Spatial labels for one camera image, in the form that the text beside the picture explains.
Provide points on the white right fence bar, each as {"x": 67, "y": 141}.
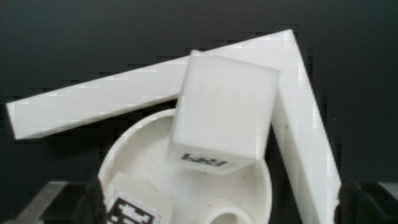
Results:
{"x": 303, "y": 137}

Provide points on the white fence bar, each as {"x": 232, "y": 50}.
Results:
{"x": 303, "y": 137}
{"x": 95, "y": 100}

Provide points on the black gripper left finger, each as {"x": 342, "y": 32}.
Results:
{"x": 67, "y": 204}

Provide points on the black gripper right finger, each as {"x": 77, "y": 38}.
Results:
{"x": 369, "y": 203}

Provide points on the white stool leg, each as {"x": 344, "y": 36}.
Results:
{"x": 223, "y": 114}

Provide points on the white round stool seat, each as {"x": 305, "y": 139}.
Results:
{"x": 161, "y": 194}

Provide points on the white front fence bar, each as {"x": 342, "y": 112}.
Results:
{"x": 95, "y": 100}

